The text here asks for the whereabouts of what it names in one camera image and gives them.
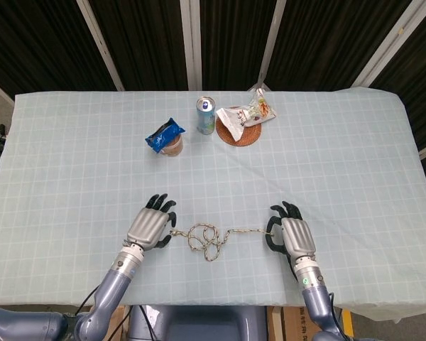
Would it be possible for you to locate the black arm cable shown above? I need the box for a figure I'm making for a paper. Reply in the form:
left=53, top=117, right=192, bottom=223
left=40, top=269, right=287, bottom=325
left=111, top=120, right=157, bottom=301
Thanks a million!
left=327, top=291, right=346, bottom=337
left=74, top=282, right=106, bottom=317

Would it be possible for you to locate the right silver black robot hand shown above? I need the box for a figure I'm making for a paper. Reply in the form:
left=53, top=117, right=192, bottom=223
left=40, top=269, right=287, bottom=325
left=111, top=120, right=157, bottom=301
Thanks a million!
left=265, top=200, right=319, bottom=261

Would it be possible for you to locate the brown cardboard box with print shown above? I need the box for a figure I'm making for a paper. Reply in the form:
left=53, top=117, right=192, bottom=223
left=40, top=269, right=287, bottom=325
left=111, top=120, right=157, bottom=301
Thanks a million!
left=268, top=305, right=342, bottom=341

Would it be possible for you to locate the pale blue checked tablecloth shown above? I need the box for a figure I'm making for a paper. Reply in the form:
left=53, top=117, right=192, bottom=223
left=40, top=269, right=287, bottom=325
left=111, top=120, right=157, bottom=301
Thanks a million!
left=0, top=88, right=426, bottom=320

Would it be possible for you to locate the light blue drink can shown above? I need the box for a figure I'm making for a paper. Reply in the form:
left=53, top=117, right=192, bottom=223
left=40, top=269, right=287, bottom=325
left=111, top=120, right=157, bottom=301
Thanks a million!
left=196, top=96, right=217, bottom=135

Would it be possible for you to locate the small brown cup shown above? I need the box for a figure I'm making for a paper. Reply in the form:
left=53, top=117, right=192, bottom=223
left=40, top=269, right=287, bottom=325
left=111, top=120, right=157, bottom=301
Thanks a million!
left=159, top=134, right=185, bottom=158

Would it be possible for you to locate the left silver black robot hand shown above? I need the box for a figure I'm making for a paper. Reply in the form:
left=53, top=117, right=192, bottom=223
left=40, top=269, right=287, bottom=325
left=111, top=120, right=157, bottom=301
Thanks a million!
left=126, top=193, right=179, bottom=251

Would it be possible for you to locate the plain light cardboard box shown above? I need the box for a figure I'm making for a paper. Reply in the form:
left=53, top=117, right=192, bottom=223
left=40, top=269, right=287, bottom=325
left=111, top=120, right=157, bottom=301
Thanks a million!
left=108, top=304, right=132, bottom=341

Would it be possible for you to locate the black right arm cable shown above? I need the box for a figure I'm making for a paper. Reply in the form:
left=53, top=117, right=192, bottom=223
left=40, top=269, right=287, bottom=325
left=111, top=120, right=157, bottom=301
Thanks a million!
left=327, top=291, right=346, bottom=337

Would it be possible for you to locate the white crumpled snack bag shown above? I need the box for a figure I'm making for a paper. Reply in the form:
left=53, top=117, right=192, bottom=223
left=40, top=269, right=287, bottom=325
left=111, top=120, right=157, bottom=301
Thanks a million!
left=215, top=88, right=277, bottom=142

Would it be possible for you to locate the beige braided rope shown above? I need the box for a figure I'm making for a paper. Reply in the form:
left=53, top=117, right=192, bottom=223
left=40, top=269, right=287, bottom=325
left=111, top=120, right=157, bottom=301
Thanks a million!
left=170, top=222, right=275, bottom=263

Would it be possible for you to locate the blue snack packet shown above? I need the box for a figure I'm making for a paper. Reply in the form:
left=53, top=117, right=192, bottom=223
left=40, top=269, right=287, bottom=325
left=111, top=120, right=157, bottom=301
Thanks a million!
left=144, top=118, right=186, bottom=154

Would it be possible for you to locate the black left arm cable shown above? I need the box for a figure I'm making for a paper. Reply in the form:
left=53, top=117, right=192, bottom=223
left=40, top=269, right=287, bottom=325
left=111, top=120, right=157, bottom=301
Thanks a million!
left=74, top=282, right=106, bottom=317

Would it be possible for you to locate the black torso cable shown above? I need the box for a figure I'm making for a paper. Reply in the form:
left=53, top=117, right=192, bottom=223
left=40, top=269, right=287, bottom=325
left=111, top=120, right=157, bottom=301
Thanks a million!
left=139, top=305, right=158, bottom=341

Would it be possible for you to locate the grey-blue robot torso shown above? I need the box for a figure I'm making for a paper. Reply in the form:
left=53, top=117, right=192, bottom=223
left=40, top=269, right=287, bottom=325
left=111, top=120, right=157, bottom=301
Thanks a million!
left=127, top=304, right=269, bottom=341

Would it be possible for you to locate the yellow strip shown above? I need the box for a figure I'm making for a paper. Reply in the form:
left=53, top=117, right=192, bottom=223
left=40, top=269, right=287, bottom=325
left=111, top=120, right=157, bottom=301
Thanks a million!
left=342, top=308, right=354, bottom=338

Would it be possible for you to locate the round woven brown coaster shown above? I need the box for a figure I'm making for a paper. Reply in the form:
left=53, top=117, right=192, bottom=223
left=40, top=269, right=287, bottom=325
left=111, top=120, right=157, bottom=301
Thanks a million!
left=215, top=106, right=263, bottom=147

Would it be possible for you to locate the dark pleated curtain panel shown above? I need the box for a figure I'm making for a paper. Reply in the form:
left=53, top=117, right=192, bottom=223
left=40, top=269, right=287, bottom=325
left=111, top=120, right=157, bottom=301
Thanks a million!
left=371, top=0, right=426, bottom=151
left=266, top=0, right=413, bottom=92
left=0, top=0, right=116, bottom=104
left=88, top=0, right=190, bottom=92
left=200, top=0, right=278, bottom=92

